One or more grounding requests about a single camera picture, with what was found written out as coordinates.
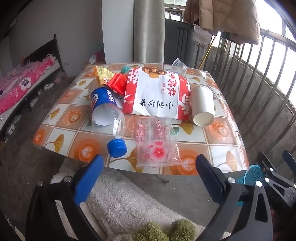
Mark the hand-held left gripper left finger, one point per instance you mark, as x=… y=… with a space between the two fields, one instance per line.
x=90 y=178

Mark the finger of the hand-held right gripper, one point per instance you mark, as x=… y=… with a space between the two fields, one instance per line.
x=269 y=166
x=289 y=158

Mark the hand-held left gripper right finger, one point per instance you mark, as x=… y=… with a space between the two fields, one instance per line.
x=208 y=176

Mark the blue label plastic bottle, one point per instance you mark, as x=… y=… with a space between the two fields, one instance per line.
x=103 y=97

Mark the clear plastic cup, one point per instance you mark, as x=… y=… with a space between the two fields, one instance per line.
x=179 y=67

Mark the white fleece robe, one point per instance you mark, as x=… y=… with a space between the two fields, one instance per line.
x=120 y=204

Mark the metal table leg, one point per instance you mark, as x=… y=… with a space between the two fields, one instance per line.
x=161 y=179

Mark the clear flower print plastic bag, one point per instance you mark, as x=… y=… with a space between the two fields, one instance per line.
x=157 y=148

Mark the green fluffy pompom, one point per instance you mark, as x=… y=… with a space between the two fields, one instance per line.
x=182 y=229
x=150 y=233

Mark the white paper cup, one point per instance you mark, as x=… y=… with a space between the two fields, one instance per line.
x=201 y=102

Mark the table with patterned cloth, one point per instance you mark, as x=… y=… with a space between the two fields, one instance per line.
x=69 y=97

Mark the red and white snack bag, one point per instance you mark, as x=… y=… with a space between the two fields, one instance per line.
x=157 y=99

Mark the red snack wrapper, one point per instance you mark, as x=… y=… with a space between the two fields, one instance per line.
x=118 y=83

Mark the row of shoes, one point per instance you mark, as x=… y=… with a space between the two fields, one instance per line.
x=48 y=86

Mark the yellow snack wrapper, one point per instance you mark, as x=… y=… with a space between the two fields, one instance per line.
x=104 y=74

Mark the teal bottle cap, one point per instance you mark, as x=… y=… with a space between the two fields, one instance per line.
x=125 y=69

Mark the pink floral blanket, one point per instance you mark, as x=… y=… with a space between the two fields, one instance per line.
x=25 y=81

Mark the metal balcony railing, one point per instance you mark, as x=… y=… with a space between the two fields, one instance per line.
x=277 y=37

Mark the red plastic bag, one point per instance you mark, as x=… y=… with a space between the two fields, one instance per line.
x=99 y=55

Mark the yellow broom stick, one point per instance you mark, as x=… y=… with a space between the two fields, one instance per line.
x=208 y=51

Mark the bed with pink bedding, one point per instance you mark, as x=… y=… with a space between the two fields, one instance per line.
x=44 y=49

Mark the dark metal door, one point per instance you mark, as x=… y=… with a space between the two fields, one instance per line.
x=178 y=41

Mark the grey curtain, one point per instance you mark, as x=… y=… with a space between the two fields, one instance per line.
x=149 y=30

